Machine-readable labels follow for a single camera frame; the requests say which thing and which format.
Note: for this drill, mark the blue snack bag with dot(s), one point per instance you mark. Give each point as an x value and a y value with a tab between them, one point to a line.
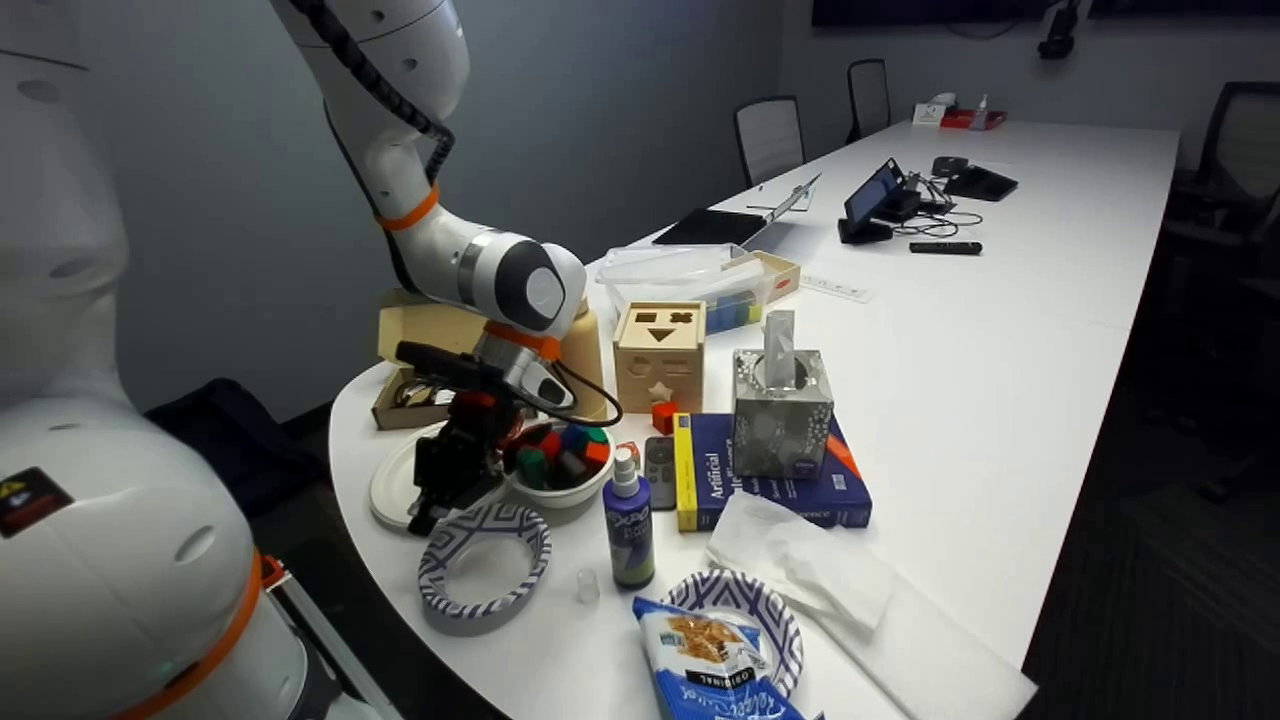
706	680

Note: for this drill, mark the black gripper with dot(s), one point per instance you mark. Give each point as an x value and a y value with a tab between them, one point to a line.
491	419

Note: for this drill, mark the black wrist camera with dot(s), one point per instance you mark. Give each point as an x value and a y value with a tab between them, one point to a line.
525	380

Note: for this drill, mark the white tissue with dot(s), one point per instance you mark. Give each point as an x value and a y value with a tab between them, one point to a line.
778	343

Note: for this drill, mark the white bowl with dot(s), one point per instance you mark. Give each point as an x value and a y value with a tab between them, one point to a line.
575	496

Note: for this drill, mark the open cardboard box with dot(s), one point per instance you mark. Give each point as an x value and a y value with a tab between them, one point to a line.
406	325

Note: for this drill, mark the black smartphone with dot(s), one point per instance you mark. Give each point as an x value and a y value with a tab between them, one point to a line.
662	482

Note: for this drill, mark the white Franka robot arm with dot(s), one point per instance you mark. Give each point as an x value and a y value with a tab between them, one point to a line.
105	562

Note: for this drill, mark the black tablet on stand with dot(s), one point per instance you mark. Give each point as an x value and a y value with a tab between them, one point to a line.
874	194

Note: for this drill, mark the white paper towel stack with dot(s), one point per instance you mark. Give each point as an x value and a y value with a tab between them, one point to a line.
803	562

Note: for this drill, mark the flat black tablet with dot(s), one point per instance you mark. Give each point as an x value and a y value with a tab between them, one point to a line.
711	227

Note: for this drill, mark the black remote control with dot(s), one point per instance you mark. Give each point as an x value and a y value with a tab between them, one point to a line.
945	245

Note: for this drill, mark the orange toy block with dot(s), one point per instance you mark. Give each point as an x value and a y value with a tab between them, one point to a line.
667	419

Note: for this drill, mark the wooden shape sorter box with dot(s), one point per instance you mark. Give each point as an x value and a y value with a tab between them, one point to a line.
662	361

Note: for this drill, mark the blue spray bottle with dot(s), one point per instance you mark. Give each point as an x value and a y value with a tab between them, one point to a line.
626	526

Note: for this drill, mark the black wall camera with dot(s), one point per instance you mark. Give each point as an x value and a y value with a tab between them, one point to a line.
1063	26

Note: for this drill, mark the clear plastic container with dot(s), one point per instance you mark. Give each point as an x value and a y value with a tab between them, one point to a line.
667	274

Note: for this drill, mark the blue patterned paper plate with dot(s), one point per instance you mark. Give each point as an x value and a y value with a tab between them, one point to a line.
765	620
485	582

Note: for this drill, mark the grey mesh office chair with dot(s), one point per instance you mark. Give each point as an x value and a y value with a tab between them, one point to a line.
868	93
769	139

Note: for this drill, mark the red toy block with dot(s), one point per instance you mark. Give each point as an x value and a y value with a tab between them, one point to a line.
555	445

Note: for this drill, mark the green toy block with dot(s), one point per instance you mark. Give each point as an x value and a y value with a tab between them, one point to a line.
530	465

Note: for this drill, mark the blue book yellow spine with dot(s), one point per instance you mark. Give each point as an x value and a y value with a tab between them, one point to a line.
827	500

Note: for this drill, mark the red and white box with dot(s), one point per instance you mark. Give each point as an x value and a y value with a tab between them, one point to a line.
967	119

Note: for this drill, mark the grey tissue box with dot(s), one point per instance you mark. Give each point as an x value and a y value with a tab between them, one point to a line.
783	425

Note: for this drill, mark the tan bottle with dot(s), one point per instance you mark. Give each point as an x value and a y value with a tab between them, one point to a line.
590	361

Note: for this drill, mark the black toy block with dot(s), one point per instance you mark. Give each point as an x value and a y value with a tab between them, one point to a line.
576	469

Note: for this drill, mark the black office chair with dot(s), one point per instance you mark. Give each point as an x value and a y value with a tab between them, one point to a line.
1242	146

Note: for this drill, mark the black pouch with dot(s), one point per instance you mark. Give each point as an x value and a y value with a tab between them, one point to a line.
981	182

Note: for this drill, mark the white paper sheet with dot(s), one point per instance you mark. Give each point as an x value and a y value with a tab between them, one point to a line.
932	666

